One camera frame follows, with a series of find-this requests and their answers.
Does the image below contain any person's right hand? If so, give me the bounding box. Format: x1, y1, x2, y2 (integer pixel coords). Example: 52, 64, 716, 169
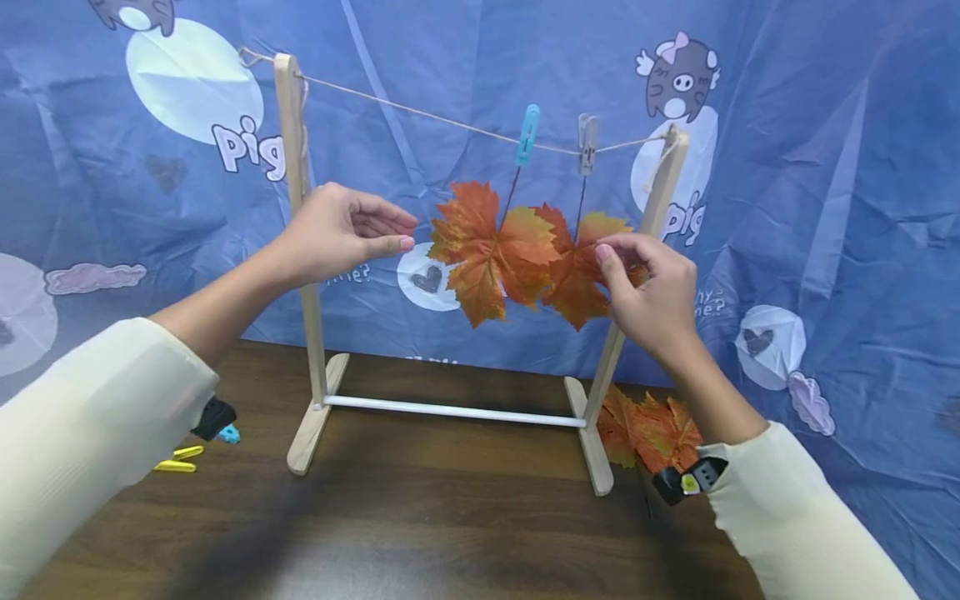
595, 232, 698, 361

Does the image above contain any person's left hand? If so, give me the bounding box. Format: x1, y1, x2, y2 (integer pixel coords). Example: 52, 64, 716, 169
278, 182, 420, 289

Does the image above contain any orange maple leaf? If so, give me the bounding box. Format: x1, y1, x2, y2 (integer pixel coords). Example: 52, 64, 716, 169
595, 384, 645, 469
630, 393, 705, 522
536, 173, 651, 333
427, 165, 563, 330

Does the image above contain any person's left forearm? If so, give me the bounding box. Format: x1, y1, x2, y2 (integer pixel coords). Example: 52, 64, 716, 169
0, 236, 310, 600

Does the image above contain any person's right forearm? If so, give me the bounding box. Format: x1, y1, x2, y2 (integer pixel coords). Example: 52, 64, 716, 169
653, 332, 921, 600

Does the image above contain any grey clothespin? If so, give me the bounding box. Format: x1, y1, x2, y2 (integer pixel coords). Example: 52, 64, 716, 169
577, 113, 600, 177

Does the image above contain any wooden stand with white rod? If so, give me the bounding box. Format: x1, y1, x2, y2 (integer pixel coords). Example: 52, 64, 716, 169
273, 53, 690, 498

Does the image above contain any black wrist band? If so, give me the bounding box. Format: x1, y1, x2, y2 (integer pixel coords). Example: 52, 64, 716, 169
652, 455, 730, 508
190, 395, 238, 443

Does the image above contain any yellow clothespin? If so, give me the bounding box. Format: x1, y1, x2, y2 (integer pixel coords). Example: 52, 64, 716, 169
152, 445, 205, 474

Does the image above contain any thin beige string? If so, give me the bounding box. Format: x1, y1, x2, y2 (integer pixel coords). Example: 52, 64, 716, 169
238, 47, 681, 194

